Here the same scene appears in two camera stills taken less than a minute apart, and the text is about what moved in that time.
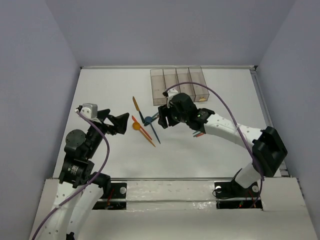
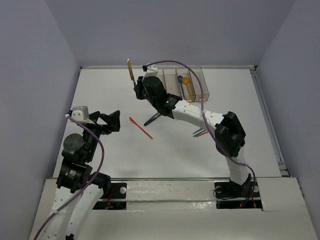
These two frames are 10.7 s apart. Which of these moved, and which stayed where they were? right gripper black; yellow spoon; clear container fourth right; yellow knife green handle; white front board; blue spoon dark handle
Moved: yellow knife green handle; blue spoon dark handle; right gripper black; yellow spoon
Stayed: clear container fourth right; white front board
